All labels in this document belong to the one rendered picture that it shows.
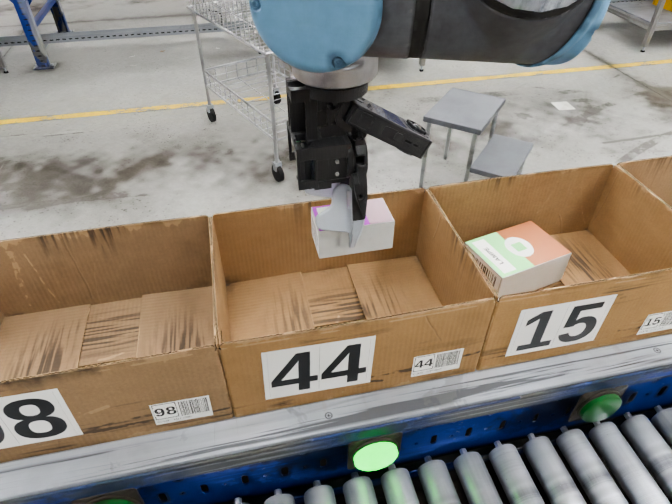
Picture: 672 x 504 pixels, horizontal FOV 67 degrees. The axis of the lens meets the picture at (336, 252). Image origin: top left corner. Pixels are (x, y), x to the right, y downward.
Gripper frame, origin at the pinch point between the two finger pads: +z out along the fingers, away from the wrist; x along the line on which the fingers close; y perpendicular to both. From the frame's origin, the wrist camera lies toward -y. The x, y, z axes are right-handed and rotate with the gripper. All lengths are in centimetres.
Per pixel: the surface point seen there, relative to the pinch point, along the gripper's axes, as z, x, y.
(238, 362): 14.5, 8.0, 17.3
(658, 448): 41, 22, -49
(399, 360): 20.6, 8.3, -5.7
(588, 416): 35, 16, -37
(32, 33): 89, -406, 155
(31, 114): 116, -316, 148
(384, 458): 33.7, 16.2, -1.8
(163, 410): 21.7, 8.2, 28.7
